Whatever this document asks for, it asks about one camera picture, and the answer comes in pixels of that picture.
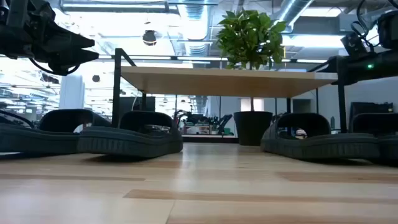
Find wooden shelf with black frame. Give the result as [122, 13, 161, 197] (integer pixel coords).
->
[111, 47, 348, 134]

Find black curved hose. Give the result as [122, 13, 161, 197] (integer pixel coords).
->
[0, 110, 35, 129]

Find silver ribbed ceiling duct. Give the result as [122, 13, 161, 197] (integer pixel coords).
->
[179, 0, 216, 57]

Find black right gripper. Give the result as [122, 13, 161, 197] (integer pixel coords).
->
[331, 49, 398, 86]

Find black plant pot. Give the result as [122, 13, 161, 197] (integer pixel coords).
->
[233, 111, 274, 147]

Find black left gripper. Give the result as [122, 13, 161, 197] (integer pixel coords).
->
[0, 0, 100, 68]

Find black foam slide sandal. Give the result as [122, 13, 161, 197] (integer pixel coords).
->
[0, 108, 112, 156]
[348, 112, 398, 163]
[76, 110, 184, 158]
[260, 112, 382, 161]

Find black equipment case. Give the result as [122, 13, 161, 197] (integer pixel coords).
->
[349, 101, 394, 114]

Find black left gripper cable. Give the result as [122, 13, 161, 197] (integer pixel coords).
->
[29, 57, 81, 77]

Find white round pillar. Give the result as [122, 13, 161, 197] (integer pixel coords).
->
[58, 73, 86, 110]

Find black ceiling dome device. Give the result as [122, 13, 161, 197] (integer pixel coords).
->
[142, 29, 158, 47]

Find black computer monitor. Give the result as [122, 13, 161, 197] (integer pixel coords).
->
[119, 96, 156, 113]

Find green leafy plant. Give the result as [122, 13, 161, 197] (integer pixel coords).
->
[216, 9, 288, 112]

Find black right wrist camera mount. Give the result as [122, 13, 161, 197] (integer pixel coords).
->
[340, 32, 368, 57]

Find black background robot arms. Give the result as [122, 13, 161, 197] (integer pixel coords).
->
[173, 110, 234, 136]

